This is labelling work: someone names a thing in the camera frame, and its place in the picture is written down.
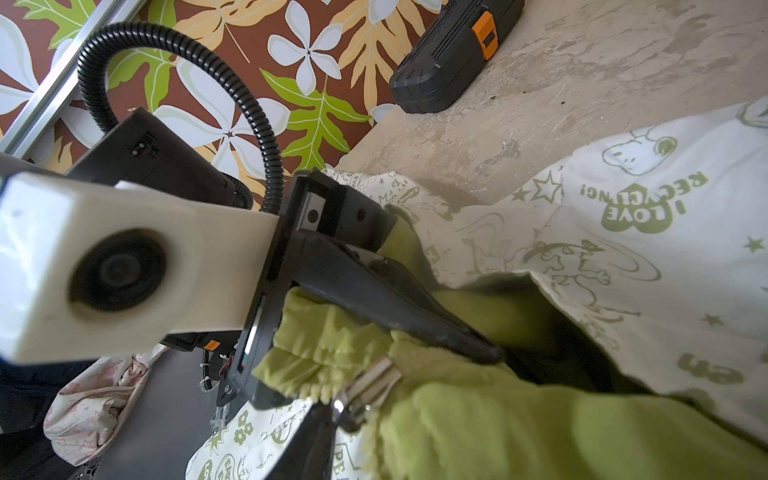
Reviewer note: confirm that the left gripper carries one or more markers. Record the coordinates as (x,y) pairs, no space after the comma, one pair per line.
(325,243)

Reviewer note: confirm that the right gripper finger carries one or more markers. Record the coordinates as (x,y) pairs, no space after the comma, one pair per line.
(309,453)

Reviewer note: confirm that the white green printed jacket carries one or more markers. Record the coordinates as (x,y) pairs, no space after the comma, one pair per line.
(628,282)

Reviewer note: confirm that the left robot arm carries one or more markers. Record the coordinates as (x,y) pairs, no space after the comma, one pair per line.
(142,150)

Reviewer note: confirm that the black plastic case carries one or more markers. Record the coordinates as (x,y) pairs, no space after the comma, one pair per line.
(451,53)

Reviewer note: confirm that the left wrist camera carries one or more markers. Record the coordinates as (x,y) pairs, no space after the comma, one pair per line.
(89,270)

